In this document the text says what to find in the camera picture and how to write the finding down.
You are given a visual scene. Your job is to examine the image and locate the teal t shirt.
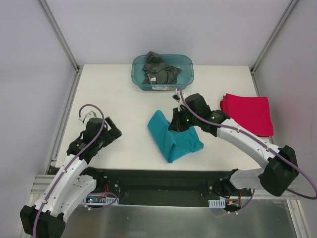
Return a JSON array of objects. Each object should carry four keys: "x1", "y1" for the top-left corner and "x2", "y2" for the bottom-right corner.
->
[{"x1": 147, "y1": 110, "x2": 204, "y2": 163}]

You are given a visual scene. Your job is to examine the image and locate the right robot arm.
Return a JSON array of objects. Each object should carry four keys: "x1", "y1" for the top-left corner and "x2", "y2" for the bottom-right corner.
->
[{"x1": 168, "y1": 91, "x2": 299, "y2": 196}]

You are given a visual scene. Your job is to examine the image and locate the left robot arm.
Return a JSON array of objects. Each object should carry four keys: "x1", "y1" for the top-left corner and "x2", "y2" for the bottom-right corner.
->
[{"x1": 20, "y1": 117, "x2": 122, "y2": 238}]

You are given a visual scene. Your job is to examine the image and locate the teal plastic bin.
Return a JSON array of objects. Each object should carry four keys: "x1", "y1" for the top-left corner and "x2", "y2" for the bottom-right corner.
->
[{"x1": 131, "y1": 54, "x2": 194, "y2": 91}]

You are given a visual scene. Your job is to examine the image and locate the folded red t shirt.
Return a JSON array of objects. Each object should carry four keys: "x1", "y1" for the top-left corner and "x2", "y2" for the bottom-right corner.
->
[{"x1": 220, "y1": 93, "x2": 274, "y2": 137}]

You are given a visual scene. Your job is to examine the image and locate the dark grey crumpled shirt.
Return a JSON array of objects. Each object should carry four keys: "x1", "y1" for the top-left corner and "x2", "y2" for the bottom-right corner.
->
[{"x1": 142, "y1": 51, "x2": 182, "y2": 84}]

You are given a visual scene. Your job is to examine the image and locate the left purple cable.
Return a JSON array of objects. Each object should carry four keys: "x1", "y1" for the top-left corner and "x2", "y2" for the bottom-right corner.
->
[{"x1": 32, "y1": 104, "x2": 119, "y2": 236}]

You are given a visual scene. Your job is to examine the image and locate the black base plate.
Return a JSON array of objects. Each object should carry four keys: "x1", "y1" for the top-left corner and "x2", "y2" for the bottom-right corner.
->
[{"x1": 76, "y1": 170, "x2": 257, "y2": 207}]

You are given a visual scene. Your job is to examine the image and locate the left white cable duct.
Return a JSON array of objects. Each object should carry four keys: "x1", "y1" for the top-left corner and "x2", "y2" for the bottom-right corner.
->
[{"x1": 80, "y1": 195, "x2": 119, "y2": 206}]

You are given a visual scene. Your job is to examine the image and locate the white cable duct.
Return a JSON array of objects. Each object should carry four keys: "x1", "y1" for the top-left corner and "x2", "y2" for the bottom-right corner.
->
[
  {"x1": 80, "y1": 195, "x2": 119, "y2": 206},
  {"x1": 208, "y1": 199, "x2": 226, "y2": 209}
]

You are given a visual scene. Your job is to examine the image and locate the aluminium front rail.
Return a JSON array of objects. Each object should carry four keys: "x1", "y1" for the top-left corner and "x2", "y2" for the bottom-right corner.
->
[{"x1": 30, "y1": 175, "x2": 300, "y2": 200}]

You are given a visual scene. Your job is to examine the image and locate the right white cable duct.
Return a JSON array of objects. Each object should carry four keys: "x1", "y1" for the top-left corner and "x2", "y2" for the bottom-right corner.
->
[{"x1": 208, "y1": 199, "x2": 226, "y2": 209}]

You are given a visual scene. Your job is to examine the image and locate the left aluminium frame post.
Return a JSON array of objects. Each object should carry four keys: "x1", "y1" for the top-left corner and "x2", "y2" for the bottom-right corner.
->
[{"x1": 37, "y1": 0, "x2": 80, "y2": 73}]

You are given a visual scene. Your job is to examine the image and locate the aluminium frame post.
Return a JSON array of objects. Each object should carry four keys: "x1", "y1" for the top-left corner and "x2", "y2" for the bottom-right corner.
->
[
  {"x1": 250, "y1": 0, "x2": 300, "y2": 75},
  {"x1": 37, "y1": 0, "x2": 80, "y2": 73}
]

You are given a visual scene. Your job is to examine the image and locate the right aluminium frame post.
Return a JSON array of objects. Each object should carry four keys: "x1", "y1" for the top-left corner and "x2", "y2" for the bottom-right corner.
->
[{"x1": 250, "y1": 0, "x2": 300, "y2": 75}]

